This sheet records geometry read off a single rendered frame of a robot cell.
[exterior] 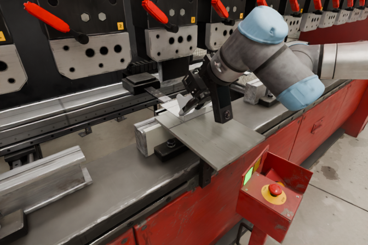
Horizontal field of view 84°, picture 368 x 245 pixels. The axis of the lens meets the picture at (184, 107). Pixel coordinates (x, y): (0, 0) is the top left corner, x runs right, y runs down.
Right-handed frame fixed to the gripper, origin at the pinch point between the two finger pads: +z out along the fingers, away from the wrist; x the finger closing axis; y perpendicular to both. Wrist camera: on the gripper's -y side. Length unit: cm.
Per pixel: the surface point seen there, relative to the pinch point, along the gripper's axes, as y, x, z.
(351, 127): -67, -214, 61
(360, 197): -99, -131, 48
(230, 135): -11.9, -1.4, -9.2
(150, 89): 17.6, 0.8, 15.3
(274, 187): -31.8, -12.9, -1.2
